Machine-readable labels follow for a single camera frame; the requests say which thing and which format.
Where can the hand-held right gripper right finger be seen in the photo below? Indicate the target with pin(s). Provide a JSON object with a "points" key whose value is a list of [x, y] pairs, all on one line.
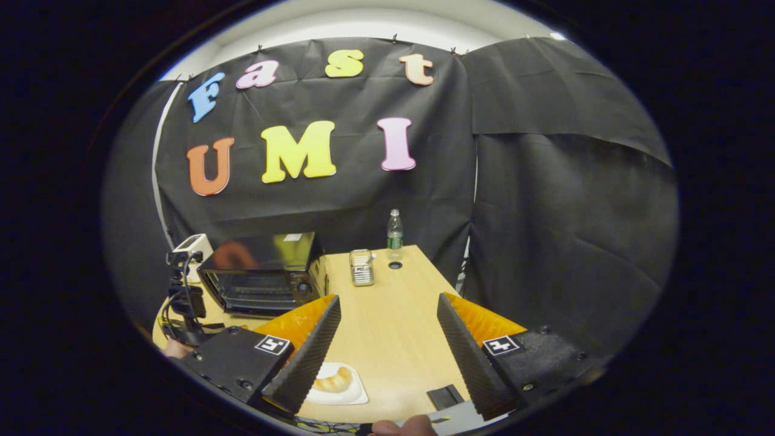
{"points": [[472, 357]]}

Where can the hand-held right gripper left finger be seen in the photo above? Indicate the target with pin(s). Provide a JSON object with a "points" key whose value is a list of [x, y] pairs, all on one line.
{"points": [[306, 357]]}

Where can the golden croissant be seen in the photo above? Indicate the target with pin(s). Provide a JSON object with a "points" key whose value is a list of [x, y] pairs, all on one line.
{"points": [[334, 381]]}

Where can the black electric oven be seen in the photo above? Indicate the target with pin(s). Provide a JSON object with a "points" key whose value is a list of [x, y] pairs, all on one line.
{"points": [[266, 290]]}

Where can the black flat box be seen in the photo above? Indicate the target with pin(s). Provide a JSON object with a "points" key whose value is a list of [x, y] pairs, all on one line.
{"points": [[445, 396]]}

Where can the white toaster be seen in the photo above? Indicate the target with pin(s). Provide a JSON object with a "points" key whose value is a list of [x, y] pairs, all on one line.
{"points": [[192, 243]]}

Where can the white square plate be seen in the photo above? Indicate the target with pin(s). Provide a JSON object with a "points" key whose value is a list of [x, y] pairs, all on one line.
{"points": [[354, 396]]}

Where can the clear plastic water bottle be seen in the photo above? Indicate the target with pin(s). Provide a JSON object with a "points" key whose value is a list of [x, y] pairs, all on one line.
{"points": [[395, 233]]}

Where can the black backdrop cloth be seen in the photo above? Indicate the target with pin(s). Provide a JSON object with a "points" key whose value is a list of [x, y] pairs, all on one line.
{"points": [[545, 212]]}

